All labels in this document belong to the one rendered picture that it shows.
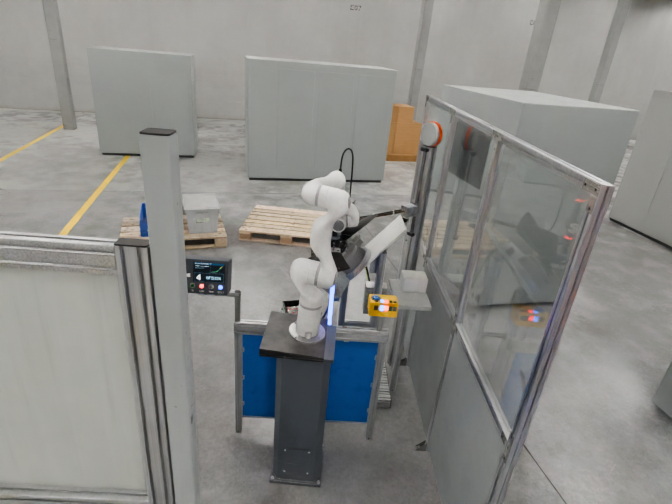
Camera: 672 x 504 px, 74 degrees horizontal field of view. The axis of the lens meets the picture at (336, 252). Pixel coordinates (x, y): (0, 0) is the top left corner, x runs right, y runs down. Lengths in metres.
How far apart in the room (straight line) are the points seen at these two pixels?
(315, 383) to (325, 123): 6.40
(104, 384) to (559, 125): 4.08
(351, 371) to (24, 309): 2.09
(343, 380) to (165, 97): 7.75
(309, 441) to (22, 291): 1.95
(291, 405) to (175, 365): 1.60
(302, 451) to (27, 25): 14.17
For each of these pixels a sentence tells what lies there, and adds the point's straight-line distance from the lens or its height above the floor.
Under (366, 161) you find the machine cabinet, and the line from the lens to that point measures 8.63.
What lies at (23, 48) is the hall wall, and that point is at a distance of 15.64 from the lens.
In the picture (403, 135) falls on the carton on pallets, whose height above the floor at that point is 0.59.
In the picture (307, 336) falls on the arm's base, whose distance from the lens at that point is 2.30.
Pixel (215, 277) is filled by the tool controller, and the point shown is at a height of 1.17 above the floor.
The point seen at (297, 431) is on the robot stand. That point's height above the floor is 0.41.
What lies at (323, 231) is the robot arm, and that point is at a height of 1.58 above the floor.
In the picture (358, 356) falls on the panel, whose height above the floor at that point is 0.66.
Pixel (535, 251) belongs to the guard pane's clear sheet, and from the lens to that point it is 1.84.
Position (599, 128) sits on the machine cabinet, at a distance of 4.78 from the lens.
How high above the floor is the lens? 2.35
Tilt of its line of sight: 25 degrees down
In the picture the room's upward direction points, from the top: 5 degrees clockwise
